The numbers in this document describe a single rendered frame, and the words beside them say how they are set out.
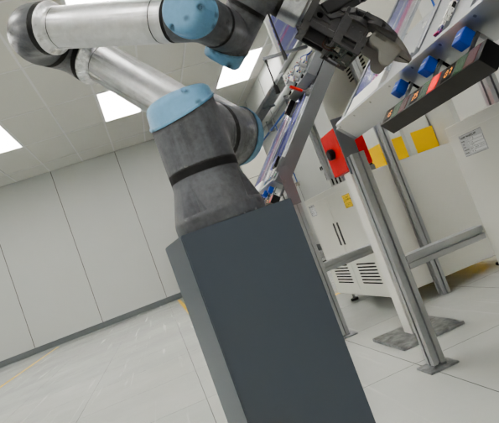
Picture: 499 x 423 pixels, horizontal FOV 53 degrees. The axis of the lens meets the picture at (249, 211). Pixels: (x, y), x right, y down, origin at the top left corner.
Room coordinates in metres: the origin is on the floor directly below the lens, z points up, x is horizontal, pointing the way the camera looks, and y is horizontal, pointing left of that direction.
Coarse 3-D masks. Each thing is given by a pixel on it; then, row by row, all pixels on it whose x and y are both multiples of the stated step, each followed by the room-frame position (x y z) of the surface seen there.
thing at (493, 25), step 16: (480, 0) 0.75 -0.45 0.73; (496, 0) 0.73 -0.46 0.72; (464, 16) 0.79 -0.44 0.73; (480, 16) 0.78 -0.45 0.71; (496, 16) 0.76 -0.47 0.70; (448, 32) 0.84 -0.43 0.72; (496, 32) 0.79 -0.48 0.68; (432, 48) 0.90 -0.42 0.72; (448, 48) 0.88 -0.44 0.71; (416, 64) 0.96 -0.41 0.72; (448, 64) 0.93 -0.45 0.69; (416, 80) 1.01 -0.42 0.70; (368, 96) 1.16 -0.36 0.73; (384, 96) 1.12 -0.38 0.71; (352, 112) 1.26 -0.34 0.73; (368, 112) 1.22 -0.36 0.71; (384, 112) 1.19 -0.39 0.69; (352, 128) 1.34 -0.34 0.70; (368, 128) 1.30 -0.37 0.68
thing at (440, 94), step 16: (480, 48) 0.75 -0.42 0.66; (496, 48) 0.75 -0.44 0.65; (480, 64) 0.75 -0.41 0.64; (496, 64) 0.75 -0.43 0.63; (448, 80) 0.82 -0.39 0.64; (464, 80) 0.80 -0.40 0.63; (480, 80) 0.78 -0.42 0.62; (432, 96) 0.88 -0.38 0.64; (448, 96) 0.86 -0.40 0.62; (400, 112) 0.98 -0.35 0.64; (416, 112) 0.96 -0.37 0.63; (400, 128) 1.04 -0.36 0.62
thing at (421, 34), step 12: (444, 0) 1.02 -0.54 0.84; (468, 0) 0.88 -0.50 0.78; (432, 12) 1.06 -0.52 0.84; (444, 12) 0.98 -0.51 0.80; (456, 12) 0.91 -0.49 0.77; (420, 24) 1.12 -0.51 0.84; (432, 24) 1.02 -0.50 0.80; (444, 24) 0.91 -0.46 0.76; (408, 36) 1.17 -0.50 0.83; (420, 36) 1.07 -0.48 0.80; (432, 36) 0.98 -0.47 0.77; (408, 48) 1.11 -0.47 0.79; (420, 48) 1.02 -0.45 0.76
